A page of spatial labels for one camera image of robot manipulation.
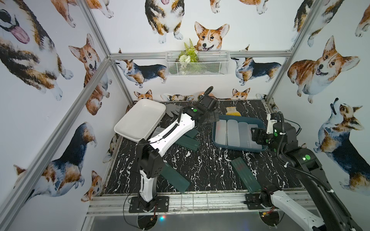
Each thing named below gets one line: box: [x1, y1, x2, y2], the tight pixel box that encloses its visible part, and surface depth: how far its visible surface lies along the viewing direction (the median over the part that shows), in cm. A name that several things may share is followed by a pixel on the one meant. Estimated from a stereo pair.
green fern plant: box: [178, 38, 200, 65], surface depth 84 cm
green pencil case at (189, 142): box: [175, 135, 200, 152], surface depth 97 cm
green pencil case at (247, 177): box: [231, 156, 262, 194], surface depth 84 cm
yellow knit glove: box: [225, 106, 242, 117], surface depth 116 cm
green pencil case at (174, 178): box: [158, 162, 191, 194], surface depth 83 cm
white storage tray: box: [113, 98, 167, 143], surface depth 106 cm
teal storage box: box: [211, 115, 269, 152], surface depth 99 cm
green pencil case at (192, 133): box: [184, 128, 199, 139], surface depth 102 cm
